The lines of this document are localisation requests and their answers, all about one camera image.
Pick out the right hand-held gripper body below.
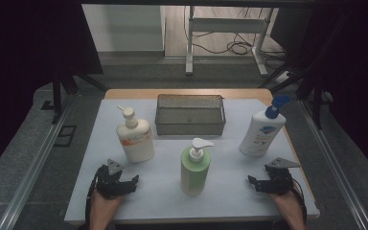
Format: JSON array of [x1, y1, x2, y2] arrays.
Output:
[[264, 157, 302, 196]]

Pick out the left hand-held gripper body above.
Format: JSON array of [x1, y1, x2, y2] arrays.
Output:
[[90, 158, 126, 200]]

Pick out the white bottle blue pump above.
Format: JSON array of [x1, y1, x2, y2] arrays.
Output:
[[238, 95, 291, 157]]

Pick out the green pump bottle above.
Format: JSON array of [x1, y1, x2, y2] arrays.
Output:
[[180, 137, 215, 197]]

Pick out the metal mesh basket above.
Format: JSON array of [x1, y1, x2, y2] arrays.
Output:
[[154, 93, 227, 136]]

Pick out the person's left hand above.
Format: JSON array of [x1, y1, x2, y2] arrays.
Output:
[[89, 191, 124, 224]]

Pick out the person's right hand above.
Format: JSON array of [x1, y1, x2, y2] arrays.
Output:
[[269, 191, 303, 224]]

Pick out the cream pump bottle orange label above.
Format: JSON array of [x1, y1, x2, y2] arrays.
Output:
[[115, 105, 156, 164]]

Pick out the pale blue table mat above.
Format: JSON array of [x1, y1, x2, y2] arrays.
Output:
[[64, 98, 320, 223]]

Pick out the black tripod stand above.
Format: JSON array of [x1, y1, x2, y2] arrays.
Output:
[[258, 60, 325, 128], [51, 68, 108, 124]]

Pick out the white power strip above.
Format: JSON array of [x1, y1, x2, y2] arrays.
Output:
[[274, 70, 293, 84]]

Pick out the white cabinet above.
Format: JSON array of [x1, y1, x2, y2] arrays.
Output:
[[81, 4, 167, 54]]

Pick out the left hand-held gripper black cable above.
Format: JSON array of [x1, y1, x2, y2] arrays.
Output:
[[84, 172, 99, 230]]

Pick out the aluminium rail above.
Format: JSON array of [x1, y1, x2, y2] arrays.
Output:
[[298, 99, 368, 230], [0, 95, 75, 230]]

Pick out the black floor cables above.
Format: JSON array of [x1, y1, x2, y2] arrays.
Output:
[[191, 30, 288, 70]]

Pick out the white metal desk frame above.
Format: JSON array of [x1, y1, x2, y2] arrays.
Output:
[[185, 5, 269, 78]]

